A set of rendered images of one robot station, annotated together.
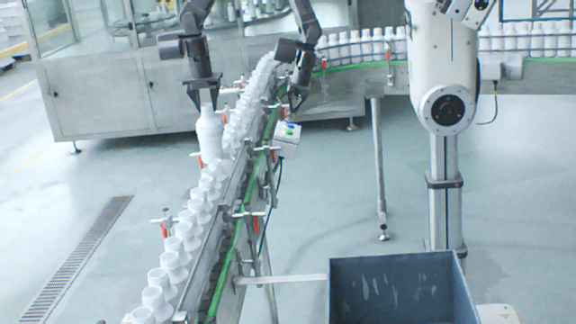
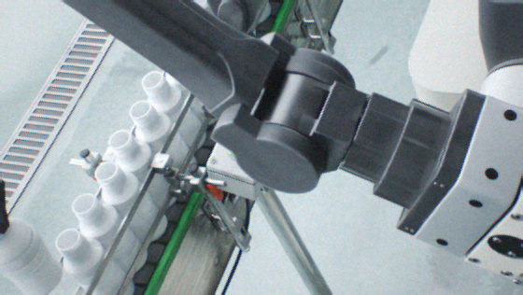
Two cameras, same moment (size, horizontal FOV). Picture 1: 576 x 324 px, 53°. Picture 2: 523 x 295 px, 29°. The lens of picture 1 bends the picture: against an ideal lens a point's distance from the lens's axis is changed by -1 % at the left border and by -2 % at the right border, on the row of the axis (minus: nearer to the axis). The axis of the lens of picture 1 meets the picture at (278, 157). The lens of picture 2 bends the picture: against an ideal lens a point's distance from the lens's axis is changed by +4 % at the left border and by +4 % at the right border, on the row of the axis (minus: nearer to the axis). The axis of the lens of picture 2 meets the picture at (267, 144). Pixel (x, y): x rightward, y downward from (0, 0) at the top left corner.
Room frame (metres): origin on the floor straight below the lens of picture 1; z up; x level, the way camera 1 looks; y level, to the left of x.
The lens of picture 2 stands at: (1.00, -0.66, 2.19)
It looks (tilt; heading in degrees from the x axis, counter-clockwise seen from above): 48 degrees down; 36
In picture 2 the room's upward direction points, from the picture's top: 28 degrees counter-clockwise
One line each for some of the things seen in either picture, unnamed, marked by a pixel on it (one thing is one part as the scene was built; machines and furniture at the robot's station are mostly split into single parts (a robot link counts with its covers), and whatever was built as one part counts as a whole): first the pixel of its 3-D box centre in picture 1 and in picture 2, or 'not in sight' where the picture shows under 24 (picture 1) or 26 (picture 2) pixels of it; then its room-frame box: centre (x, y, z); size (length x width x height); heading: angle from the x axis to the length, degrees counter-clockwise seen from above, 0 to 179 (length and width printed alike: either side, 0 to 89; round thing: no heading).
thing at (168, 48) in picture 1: (179, 35); not in sight; (1.54, 0.21, 1.50); 0.12 x 0.09 x 0.12; 83
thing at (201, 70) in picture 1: (201, 69); not in sight; (1.53, 0.17, 1.40); 0.10 x 0.07 x 0.07; 82
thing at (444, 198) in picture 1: (444, 230); not in sight; (1.68, -0.51, 0.74); 0.11 x 0.11 x 0.40; 82
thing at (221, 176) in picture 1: (219, 189); not in sight; (1.47, 0.17, 1.08); 0.06 x 0.06 x 0.17
